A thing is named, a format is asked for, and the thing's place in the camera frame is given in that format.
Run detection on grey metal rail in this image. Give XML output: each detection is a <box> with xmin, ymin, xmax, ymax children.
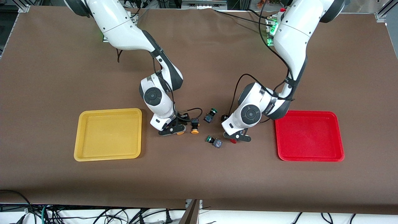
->
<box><xmin>181</xmin><ymin>0</ymin><xmax>228</xmax><ymax>10</ymax></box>

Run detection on red plastic tray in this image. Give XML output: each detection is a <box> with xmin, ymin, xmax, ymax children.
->
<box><xmin>274</xmin><ymin>110</ymin><xmax>345</xmax><ymax>162</ymax></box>

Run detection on brown table cover sheet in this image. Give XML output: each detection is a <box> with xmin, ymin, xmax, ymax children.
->
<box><xmin>0</xmin><ymin>6</ymin><xmax>398</xmax><ymax>215</ymax></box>

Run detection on short black table cable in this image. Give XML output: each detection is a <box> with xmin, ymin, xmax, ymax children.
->
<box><xmin>247</xmin><ymin>9</ymin><xmax>269</xmax><ymax>18</ymax></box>

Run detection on black arched floor cable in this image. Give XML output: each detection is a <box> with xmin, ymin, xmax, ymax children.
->
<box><xmin>0</xmin><ymin>189</ymin><xmax>33</xmax><ymax>224</ymax></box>

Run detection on yellow plastic tray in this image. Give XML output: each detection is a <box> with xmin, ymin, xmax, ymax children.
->
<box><xmin>74</xmin><ymin>108</ymin><xmax>143</xmax><ymax>162</ymax></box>

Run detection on long black table cable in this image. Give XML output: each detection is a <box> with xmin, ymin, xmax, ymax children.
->
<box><xmin>213</xmin><ymin>9</ymin><xmax>275</xmax><ymax>27</ymax></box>

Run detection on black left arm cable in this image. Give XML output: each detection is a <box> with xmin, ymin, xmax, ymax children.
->
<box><xmin>228</xmin><ymin>0</ymin><xmax>296</xmax><ymax>115</ymax></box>

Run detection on white metal bracket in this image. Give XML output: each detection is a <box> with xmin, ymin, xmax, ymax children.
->
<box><xmin>185</xmin><ymin>199</ymin><xmax>203</xmax><ymax>209</ymax></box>

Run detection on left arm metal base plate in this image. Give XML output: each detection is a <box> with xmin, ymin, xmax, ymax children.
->
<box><xmin>266</xmin><ymin>17</ymin><xmax>280</xmax><ymax>47</ymax></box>

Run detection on green push button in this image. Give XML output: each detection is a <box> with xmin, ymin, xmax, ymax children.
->
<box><xmin>206</xmin><ymin>135</ymin><xmax>223</xmax><ymax>149</ymax></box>
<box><xmin>204</xmin><ymin>108</ymin><xmax>218</xmax><ymax>124</ymax></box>

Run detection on dark table leg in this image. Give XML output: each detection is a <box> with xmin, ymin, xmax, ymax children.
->
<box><xmin>179</xmin><ymin>199</ymin><xmax>201</xmax><ymax>224</ymax></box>

